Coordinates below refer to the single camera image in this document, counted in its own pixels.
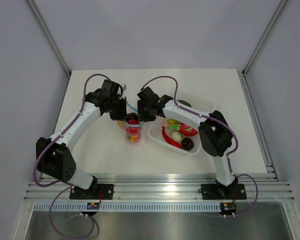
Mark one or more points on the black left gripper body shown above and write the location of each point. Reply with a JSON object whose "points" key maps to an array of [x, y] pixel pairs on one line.
{"points": [[117, 111]]}

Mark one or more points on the yellow orange fruit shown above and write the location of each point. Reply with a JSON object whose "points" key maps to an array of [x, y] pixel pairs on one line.
{"points": [[121, 124]]}

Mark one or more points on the right small circuit board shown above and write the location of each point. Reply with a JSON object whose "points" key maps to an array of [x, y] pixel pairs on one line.
{"points": [[228, 208]]}

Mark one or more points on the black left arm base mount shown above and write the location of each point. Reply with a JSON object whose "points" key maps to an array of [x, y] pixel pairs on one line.
{"points": [[96, 192]]}

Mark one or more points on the dark green avocado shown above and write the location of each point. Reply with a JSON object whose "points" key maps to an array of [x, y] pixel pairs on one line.
{"points": [[184, 103]]}

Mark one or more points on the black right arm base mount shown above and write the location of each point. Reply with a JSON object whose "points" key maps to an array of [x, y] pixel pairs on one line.
{"points": [[212, 191]]}

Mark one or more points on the pink peach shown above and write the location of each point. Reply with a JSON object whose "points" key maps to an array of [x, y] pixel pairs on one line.
{"points": [[166, 123]]}

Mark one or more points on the red apple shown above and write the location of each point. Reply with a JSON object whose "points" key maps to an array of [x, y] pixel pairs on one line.
{"points": [[133, 127]]}

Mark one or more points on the left aluminium corner post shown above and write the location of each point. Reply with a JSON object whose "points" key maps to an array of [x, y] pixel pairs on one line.
{"points": [[33, 7]]}

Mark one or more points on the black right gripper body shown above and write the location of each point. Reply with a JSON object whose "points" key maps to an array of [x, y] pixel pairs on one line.
{"points": [[144, 112]]}

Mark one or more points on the white garlic bulb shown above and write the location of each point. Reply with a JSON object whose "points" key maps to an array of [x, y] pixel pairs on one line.
{"points": [[176, 136]]}

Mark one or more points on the aluminium rail frame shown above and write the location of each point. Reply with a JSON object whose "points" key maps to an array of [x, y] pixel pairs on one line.
{"points": [[149, 172]]}

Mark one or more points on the orange red tomato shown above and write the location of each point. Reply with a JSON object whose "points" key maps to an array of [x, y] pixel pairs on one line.
{"points": [[133, 138]]}

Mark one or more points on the pink dragon fruit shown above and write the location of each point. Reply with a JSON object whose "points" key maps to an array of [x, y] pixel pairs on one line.
{"points": [[182, 128]]}

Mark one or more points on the red chili pepper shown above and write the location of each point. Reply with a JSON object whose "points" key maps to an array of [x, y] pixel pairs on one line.
{"points": [[169, 140]]}

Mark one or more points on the clear zip top bag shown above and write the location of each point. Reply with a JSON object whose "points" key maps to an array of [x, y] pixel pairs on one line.
{"points": [[131, 108]]}

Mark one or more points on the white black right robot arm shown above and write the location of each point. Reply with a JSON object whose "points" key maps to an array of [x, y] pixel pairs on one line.
{"points": [[214, 132]]}

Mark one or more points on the aluminium corner post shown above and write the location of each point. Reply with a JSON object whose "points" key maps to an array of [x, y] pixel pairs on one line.
{"points": [[33, 7], [265, 36]]}

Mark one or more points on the left small circuit board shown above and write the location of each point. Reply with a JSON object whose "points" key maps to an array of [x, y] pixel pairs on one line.
{"points": [[93, 206]]}

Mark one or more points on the white slotted cable duct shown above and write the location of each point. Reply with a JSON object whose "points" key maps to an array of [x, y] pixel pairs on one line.
{"points": [[139, 207]]}

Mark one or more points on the white perforated plastic basket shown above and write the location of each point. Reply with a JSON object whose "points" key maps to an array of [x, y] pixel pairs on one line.
{"points": [[200, 103]]}

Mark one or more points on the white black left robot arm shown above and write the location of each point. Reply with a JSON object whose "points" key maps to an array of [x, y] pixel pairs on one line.
{"points": [[54, 154]]}

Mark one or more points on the small circuit board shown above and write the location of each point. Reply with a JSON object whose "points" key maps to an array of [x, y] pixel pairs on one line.
{"points": [[93, 206], [228, 208]]}

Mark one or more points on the right aluminium corner post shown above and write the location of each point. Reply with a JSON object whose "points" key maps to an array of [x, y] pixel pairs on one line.
{"points": [[265, 36]]}

